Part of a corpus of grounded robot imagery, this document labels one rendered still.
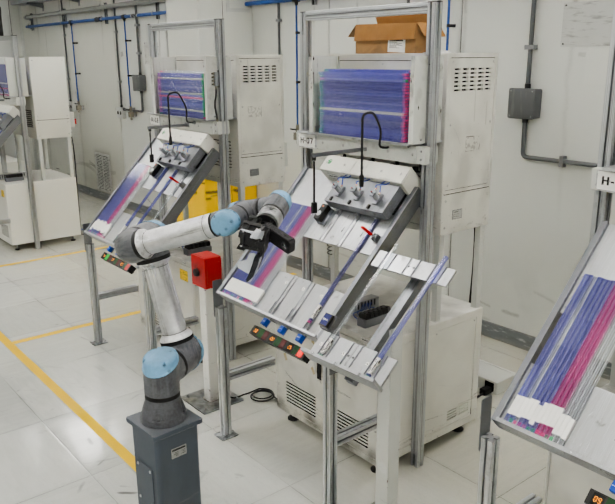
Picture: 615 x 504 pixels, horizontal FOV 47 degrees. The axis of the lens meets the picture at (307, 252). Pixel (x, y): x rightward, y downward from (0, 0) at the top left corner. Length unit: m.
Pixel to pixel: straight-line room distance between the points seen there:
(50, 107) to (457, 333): 4.76
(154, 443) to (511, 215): 2.67
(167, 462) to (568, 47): 2.90
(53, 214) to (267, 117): 3.43
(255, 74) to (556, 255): 1.96
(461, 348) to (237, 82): 1.84
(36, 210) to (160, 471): 4.76
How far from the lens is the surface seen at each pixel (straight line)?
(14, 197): 6.90
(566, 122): 4.09
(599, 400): 2.05
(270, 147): 4.08
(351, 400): 3.05
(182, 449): 2.45
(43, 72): 6.90
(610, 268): 2.25
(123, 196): 4.26
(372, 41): 3.34
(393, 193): 2.74
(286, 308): 2.78
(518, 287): 4.39
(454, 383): 3.27
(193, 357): 2.45
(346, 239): 2.81
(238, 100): 3.94
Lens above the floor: 1.71
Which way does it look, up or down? 16 degrees down
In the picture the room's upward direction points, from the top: straight up
